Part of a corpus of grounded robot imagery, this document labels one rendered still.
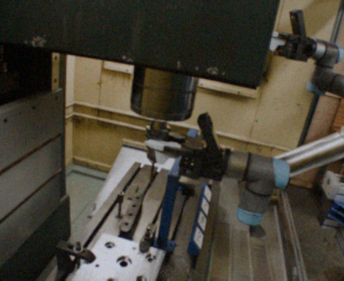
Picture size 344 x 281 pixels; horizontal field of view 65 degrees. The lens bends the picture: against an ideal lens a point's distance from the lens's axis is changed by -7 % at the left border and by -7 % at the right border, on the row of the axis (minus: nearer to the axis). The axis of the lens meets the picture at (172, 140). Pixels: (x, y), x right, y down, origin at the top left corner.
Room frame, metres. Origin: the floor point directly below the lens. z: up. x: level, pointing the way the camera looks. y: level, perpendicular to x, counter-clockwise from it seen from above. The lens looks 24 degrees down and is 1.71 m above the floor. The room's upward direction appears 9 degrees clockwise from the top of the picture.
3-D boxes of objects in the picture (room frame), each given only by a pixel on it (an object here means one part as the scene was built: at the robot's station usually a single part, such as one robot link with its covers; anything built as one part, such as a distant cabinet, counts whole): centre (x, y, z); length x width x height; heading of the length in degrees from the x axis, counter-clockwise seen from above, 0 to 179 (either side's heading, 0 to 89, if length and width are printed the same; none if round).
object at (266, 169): (0.63, -0.24, 1.39); 0.11 x 0.08 x 0.09; 81
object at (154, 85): (0.68, 0.04, 1.55); 0.16 x 0.16 x 0.12
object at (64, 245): (0.64, 0.24, 0.97); 0.13 x 0.03 x 0.15; 81
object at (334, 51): (1.05, -0.50, 1.69); 0.11 x 0.08 x 0.09; 111
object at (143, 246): (0.76, 0.03, 0.97); 0.13 x 0.03 x 0.15; 171
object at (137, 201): (0.94, 0.11, 0.93); 0.26 x 0.05 x 0.06; 176
